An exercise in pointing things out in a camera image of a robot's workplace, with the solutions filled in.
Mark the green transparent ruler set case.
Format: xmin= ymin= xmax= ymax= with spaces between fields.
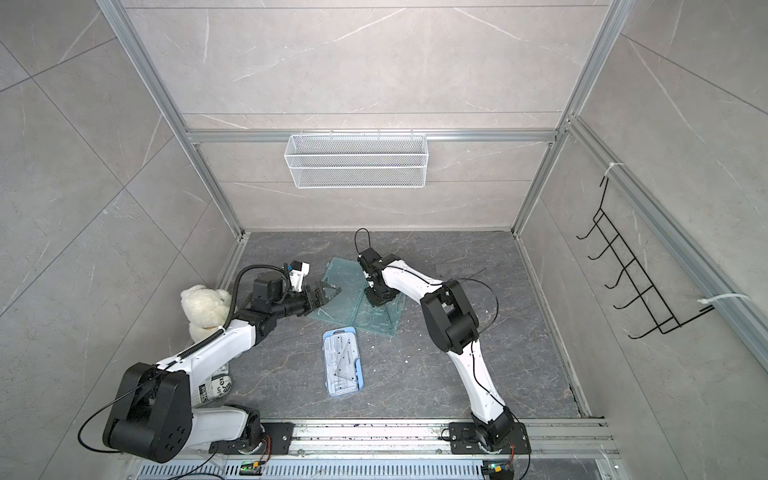
xmin=317 ymin=256 xmax=408 ymax=337

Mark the black wire hook rack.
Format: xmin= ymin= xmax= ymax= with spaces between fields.
xmin=576 ymin=177 xmax=715 ymax=340

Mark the blue geometry set case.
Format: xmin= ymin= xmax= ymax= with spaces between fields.
xmin=322 ymin=327 xmax=364 ymax=397

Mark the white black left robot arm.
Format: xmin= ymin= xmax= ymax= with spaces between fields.
xmin=102 ymin=279 xmax=340 ymax=463

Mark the aluminium front rail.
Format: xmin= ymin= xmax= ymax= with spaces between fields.
xmin=119 ymin=418 xmax=619 ymax=461

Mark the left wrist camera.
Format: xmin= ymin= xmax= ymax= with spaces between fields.
xmin=288 ymin=260 xmax=310 ymax=292

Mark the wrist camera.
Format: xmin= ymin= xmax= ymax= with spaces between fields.
xmin=288 ymin=260 xmax=310 ymax=292
xmin=357 ymin=247 xmax=382 ymax=273

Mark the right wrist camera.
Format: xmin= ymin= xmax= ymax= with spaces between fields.
xmin=357 ymin=247 xmax=382 ymax=273

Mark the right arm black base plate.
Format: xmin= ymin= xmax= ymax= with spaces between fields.
xmin=441 ymin=421 xmax=531 ymax=455

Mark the white wire mesh basket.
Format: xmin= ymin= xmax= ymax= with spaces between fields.
xmin=284 ymin=133 xmax=429 ymax=189

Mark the printed newspaper pattern pouch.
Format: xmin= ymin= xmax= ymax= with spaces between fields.
xmin=194 ymin=364 xmax=232 ymax=405

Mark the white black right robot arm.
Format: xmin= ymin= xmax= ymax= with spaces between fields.
xmin=357 ymin=248 xmax=516 ymax=452

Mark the white teddy bear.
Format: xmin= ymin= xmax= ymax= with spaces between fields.
xmin=180 ymin=285 xmax=232 ymax=343

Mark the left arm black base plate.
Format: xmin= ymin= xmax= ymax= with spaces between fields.
xmin=208 ymin=421 xmax=295 ymax=456

